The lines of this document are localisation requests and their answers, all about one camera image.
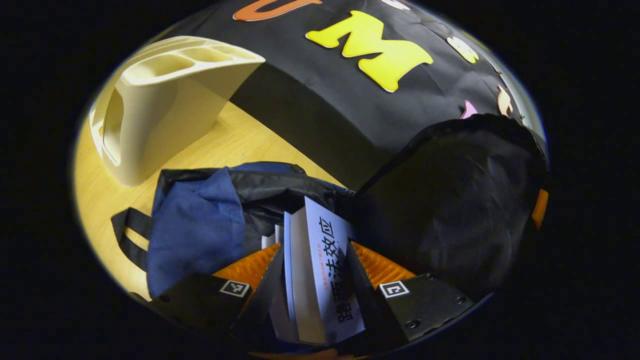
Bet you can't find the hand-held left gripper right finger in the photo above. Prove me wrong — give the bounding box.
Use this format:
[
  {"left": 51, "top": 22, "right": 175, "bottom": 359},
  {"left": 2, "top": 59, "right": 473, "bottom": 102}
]
[{"left": 345, "top": 241, "right": 474, "bottom": 352}]

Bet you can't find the grey-blue cover book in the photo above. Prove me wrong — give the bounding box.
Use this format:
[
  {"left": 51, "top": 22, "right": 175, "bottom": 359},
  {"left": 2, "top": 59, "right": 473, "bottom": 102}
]
[{"left": 283, "top": 196, "right": 366, "bottom": 346}]

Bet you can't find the white plastic bookshelf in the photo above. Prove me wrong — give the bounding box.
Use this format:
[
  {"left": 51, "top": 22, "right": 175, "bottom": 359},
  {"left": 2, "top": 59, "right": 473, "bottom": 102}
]
[{"left": 89, "top": 35, "right": 266, "bottom": 187}]

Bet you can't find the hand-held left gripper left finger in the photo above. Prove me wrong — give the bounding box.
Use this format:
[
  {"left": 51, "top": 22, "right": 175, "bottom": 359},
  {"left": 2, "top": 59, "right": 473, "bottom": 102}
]
[{"left": 150, "top": 243, "right": 286, "bottom": 347}]

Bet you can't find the blue schoolbag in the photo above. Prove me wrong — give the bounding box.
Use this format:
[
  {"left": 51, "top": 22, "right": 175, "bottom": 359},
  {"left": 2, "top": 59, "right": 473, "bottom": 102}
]
[{"left": 111, "top": 114, "right": 550, "bottom": 302}]

